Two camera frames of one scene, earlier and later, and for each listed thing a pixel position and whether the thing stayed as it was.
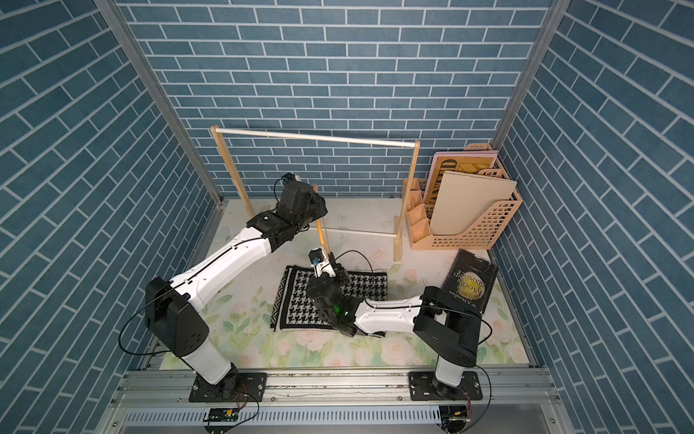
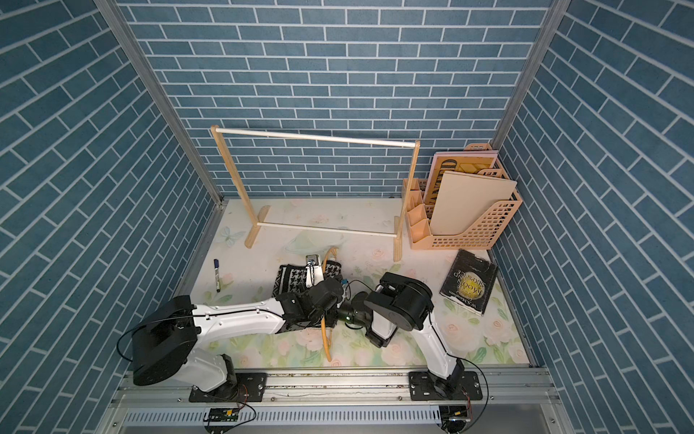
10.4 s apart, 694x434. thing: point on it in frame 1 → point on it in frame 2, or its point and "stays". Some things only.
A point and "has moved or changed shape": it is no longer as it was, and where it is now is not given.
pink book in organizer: (460, 162) stays
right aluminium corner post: (532, 67) stays
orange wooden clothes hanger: (322, 228) → (324, 262)
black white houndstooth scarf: (295, 309) has moved or changed shape
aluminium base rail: (159, 401) stays
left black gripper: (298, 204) → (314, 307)
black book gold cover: (472, 278) stays
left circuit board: (229, 414) stays
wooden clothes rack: (400, 235) stays
